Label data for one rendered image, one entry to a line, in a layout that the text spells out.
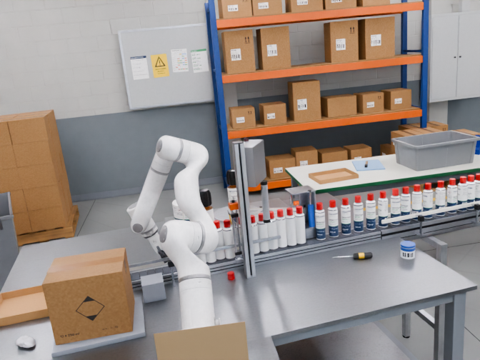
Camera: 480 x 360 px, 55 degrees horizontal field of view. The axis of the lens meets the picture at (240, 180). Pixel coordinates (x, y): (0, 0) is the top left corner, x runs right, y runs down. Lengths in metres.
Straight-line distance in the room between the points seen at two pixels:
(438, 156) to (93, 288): 3.04
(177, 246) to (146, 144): 5.09
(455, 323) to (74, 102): 5.59
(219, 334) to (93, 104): 5.43
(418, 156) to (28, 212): 4.06
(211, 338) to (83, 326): 0.61
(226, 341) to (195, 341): 0.10
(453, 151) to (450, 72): 3.32
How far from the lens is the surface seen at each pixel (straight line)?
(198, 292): 1.69
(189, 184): 1.85
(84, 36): 6.72
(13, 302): 2.55
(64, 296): 1.96
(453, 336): 2.40
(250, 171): 2.12
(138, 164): 6.82
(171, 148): 1.91
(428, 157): 4.09
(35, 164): 5.48
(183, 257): 1.72
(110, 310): 1.97
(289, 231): 2.45
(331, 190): 3.68
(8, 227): 4.16
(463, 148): 4.26
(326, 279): 2.26
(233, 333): 1.61
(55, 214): 5.60
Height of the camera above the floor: 1.91
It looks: 16 degrees down
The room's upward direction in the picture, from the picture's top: 5 degrees counter-clockwise
